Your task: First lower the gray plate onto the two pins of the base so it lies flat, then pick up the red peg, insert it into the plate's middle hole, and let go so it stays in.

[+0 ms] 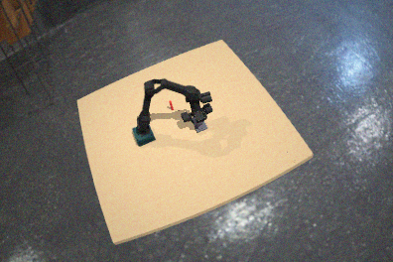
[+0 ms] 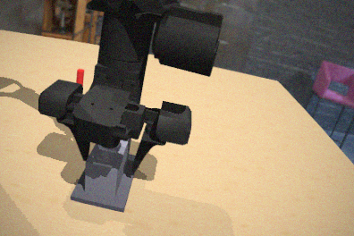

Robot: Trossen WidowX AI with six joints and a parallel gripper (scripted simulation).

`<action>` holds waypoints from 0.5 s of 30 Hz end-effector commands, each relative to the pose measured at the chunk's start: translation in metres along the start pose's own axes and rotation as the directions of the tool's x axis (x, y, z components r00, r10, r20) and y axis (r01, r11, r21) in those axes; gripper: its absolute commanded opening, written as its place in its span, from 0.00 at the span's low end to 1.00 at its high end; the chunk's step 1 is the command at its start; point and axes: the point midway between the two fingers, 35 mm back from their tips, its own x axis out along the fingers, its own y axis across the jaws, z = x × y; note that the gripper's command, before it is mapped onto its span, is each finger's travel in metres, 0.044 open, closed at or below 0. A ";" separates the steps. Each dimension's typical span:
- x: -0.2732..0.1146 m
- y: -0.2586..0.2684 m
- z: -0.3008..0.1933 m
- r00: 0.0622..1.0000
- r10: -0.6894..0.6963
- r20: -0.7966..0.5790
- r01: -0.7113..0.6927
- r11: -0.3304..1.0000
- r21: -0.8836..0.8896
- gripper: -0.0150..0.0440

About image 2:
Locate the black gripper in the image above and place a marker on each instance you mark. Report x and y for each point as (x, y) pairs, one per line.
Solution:
(172, 123)

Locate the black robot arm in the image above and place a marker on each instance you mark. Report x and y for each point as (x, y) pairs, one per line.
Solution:
(184, 38)

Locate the red peg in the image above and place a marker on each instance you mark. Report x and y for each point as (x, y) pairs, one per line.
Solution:
(80, 74)

